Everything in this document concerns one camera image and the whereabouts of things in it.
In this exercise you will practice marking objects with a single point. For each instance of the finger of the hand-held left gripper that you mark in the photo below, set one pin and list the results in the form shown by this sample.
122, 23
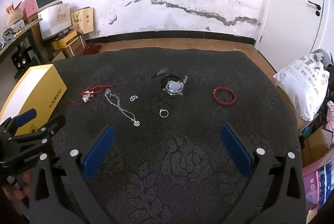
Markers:
53, 123
24, 117

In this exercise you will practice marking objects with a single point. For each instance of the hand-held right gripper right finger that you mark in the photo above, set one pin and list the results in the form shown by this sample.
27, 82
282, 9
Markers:
234, 151

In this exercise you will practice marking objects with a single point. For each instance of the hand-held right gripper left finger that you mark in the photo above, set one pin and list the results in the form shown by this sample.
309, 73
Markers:
99, 153

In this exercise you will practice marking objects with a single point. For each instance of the yellow jewelry box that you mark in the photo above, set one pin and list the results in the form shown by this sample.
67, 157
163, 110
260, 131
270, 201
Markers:
44, 93

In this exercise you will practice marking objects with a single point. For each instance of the small silver earring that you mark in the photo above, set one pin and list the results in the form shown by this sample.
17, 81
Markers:
132, 98

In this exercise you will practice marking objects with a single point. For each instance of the black wrist watch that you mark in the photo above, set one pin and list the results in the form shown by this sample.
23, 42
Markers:
174, 87

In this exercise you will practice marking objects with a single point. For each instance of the person's left hand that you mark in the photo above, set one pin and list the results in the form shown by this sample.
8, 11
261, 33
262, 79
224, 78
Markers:
17, 187

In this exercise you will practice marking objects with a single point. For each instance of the black speaker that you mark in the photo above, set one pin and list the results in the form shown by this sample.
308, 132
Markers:
19, 58

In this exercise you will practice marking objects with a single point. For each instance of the black patterned blanket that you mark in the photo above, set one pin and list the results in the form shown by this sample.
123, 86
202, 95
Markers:
169, 161

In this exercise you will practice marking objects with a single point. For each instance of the brown cardboard box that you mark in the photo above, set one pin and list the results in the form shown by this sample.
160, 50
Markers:
76, 49

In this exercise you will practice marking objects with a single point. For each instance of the dark desk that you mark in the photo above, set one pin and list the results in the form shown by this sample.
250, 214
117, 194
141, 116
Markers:
13, 40

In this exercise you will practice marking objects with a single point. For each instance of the open cardboard box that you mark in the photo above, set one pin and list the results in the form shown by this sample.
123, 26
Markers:
315, 145

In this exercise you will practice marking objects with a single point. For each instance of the yellow and black box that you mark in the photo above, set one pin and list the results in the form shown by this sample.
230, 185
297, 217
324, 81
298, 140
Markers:
65, 40

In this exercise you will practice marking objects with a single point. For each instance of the red cloth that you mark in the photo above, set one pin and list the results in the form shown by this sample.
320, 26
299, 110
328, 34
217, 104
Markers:
92, 49

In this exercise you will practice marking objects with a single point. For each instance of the purple printed box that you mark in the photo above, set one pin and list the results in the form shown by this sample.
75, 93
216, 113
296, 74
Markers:
317, 182

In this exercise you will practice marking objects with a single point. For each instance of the white printed sack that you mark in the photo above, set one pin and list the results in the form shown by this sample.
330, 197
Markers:
302, 85

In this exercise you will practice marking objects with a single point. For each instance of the beige woven bag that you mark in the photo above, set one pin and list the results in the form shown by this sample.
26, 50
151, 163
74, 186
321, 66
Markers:
13, 16

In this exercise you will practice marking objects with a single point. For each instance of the pink cloth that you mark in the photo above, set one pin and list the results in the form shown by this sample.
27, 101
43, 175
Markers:
330, 114

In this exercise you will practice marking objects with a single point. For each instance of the white gift bag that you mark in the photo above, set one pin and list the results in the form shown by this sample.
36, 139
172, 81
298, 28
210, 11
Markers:
56, 19

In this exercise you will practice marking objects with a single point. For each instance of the kraft paper bag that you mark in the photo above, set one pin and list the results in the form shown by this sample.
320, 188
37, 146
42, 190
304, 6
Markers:
82, 20

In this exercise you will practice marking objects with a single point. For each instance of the pink box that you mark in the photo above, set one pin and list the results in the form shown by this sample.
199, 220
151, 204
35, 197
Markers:
27, 8

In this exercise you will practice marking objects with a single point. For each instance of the grey cloth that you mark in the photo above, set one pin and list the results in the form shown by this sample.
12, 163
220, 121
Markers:
322, 57

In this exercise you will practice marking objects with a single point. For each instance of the white door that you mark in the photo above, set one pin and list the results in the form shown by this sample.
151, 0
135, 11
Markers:
292, 4

